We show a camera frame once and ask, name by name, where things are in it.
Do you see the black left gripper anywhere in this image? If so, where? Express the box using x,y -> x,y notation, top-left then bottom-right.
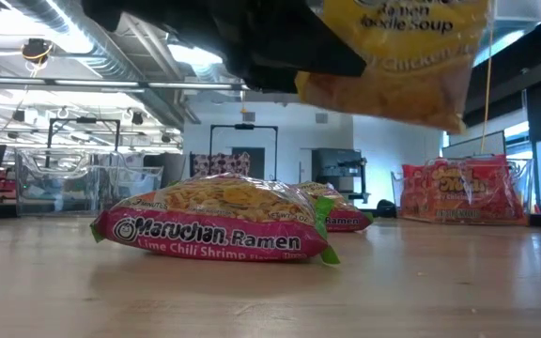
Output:
124,0 -> 367,94

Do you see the pink-green lime shrimp ramen pack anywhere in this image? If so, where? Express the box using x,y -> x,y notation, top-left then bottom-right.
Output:
89,172 -> 341,266
293,180 -> 375,234

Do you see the orange chicken noodle pack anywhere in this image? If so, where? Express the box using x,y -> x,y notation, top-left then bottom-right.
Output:
399,154 -> 528,226

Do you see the dark door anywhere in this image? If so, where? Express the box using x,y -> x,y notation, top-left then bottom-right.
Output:
231,146 -> 266,180

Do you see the black equipment cart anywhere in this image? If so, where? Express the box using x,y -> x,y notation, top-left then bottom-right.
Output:
311,147 -> 369,204

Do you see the patterned fabric panel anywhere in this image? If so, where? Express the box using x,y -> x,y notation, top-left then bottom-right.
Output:
189,151 -> 252,178

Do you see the black round object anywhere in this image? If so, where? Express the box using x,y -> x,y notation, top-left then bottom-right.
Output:
376,198 -> 397,219

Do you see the grey display panel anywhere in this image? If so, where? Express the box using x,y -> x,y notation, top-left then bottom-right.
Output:
441,130 -> 506,160

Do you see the long linear ceiling light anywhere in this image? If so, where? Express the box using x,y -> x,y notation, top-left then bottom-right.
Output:
0,77 -> 251,93

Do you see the black ceiling-mounted device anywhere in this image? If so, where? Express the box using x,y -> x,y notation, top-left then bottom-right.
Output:
20,38 -> 54,66

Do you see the clear plastic bin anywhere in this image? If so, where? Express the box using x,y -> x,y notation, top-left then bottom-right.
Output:
389,153 -> 534,227
14,146 -> 164,217

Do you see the black gantry frame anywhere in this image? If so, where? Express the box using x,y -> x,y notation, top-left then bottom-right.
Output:
47,117 -> 121,149
209,124 -> 280,155

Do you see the silver ventilation duct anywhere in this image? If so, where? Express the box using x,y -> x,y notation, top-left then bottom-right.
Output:
5,0 -> 202,126

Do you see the yellow extension cord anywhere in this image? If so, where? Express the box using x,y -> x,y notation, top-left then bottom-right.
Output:
480,0 -> 497,155

